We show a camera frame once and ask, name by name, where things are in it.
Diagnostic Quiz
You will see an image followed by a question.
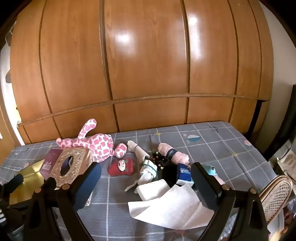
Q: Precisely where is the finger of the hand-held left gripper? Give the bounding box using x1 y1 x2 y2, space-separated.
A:
5 173 25 194

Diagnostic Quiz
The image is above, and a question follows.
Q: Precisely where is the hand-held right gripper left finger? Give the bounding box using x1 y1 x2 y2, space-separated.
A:
23 161 102 241

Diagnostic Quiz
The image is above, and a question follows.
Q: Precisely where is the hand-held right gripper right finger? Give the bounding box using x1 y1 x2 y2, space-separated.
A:
190 162 271 241

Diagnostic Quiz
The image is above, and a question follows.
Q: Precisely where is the teal plush toy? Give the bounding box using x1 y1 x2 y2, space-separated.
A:
201 164 226 186

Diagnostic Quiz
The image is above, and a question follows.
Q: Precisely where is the pink dishcloth dark label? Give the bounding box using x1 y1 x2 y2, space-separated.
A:
158 143 190 165

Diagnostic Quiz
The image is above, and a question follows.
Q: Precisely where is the white knit gloves blue band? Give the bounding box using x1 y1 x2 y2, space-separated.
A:
125 160 158 192

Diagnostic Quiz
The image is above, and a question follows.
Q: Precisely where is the blue tissue pack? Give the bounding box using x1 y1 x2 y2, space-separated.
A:
176 163 195 186

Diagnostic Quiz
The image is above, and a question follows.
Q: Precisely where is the gold embossed tissue box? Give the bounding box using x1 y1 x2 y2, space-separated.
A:
50 148 93 188

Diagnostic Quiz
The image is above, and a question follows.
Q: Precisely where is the red strawberry plush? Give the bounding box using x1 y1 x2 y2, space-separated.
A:
108 158 135 177

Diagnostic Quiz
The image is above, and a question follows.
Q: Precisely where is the white paper towel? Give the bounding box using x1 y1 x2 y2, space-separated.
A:
128 184 215 230

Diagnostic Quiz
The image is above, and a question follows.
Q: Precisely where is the pink spotted plush toy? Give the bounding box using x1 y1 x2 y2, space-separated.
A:
56 119 128 163

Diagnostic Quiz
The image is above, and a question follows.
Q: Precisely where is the purple cardboard box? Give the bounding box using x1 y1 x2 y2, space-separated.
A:
39 149 64 180

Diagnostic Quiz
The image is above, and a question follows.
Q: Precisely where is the black dotted scrunchie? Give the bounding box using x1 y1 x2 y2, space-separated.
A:
151 151 170 168

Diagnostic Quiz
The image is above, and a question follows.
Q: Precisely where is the white sock roll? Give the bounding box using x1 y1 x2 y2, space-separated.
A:
127 140 151 163

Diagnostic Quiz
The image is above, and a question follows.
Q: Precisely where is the rattan chair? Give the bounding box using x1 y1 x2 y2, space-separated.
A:
258 175 293 224

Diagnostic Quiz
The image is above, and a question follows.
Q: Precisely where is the beige bag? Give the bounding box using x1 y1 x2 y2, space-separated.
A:
276 148 296 176

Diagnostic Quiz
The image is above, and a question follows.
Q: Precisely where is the large wooden wardrobe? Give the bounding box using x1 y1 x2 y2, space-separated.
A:
9 0 275 145

